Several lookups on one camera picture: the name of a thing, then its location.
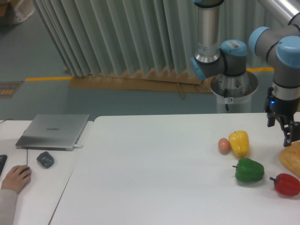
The grey sleeved forearm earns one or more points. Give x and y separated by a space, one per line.
8 199

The plastic wrapped box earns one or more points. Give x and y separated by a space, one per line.
15 11

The green bell pepper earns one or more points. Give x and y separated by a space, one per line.
248 170

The pale green curtain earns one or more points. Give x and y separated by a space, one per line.
104 36

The person's right hand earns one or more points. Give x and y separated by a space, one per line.
14 181

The dark grey small gadget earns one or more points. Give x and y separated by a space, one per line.
45 159

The black computer mouse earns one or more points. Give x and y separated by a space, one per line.
25 169

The black keyboard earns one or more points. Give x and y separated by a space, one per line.
3 159

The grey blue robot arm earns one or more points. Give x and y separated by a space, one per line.
279 48

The brown egg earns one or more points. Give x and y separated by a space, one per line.
224 146

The flat bread loaf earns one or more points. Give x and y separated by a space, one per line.
290 158

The red bell pepper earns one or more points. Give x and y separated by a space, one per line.
286 184

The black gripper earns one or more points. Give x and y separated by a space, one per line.
283 111

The yellow bell pepper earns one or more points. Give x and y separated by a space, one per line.
239 143

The silver laptop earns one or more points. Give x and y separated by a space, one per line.
53 132

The brown cardboard sheet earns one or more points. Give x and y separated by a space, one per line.
152 81

